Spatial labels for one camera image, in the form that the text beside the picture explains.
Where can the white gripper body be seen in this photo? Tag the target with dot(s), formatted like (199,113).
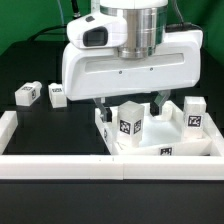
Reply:
(97,73)

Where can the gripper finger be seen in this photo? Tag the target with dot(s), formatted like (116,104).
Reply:
(158,102)
(105,112)

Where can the white square table top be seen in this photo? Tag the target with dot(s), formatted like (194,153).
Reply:
(161,136)

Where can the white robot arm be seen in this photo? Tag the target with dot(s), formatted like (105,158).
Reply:
(126,47)

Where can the white U-shaped obstacle fence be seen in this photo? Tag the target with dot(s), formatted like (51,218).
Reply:
(118,167)

